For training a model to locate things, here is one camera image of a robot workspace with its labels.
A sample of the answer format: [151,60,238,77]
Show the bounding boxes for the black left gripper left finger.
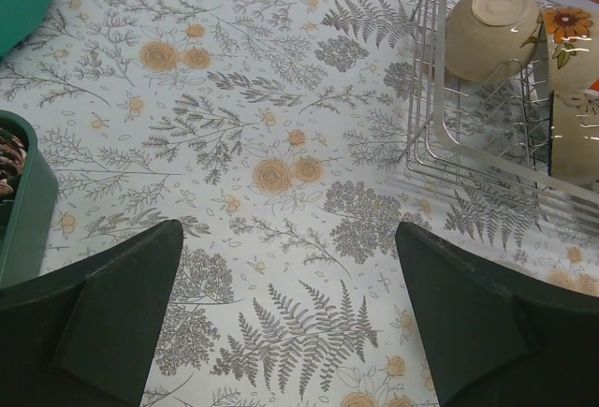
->
[1,220,183,406]

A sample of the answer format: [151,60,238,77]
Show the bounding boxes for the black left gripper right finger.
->
[395,222,598,406]

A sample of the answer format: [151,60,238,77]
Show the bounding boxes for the beige bowl orange flower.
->
[542,7,598,92]

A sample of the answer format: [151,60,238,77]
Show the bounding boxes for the green compartment tray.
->
[1,110,58,287]

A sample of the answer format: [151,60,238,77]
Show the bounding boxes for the brown pink patterned scrunchie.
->
[0,128,27,199]

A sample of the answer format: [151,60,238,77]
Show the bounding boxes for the beige bowl front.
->
[549,89,598,186]

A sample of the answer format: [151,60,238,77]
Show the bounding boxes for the metal wire dish rack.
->
[402,0,598,228]

